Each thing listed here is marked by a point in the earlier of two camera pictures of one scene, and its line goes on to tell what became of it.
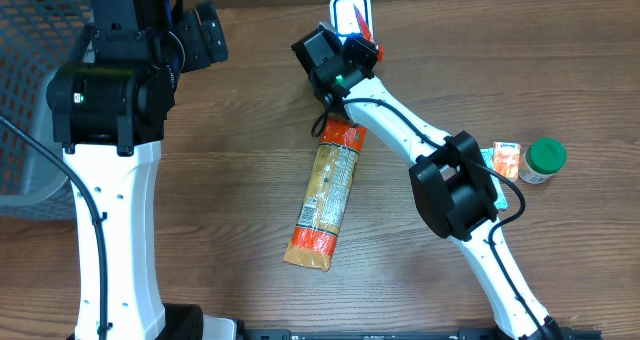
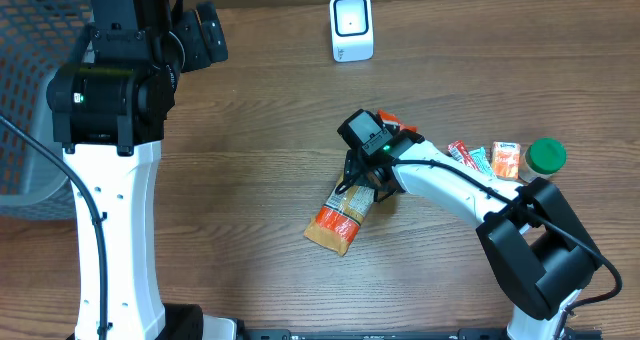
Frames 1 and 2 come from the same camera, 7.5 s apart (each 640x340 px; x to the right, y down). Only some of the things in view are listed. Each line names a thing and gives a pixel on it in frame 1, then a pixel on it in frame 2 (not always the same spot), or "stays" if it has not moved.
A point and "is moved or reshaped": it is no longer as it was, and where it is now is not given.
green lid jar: [541, 159] stays
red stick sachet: [369, 34] is moved or reshaped
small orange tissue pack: [507, 157] stays
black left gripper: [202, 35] stays
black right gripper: [360, 50] → [360, 175]
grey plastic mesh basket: [42, 28] stays
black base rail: [371, 334] stays
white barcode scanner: [343, 16] stays
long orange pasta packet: [326, 195] → [343, 210]
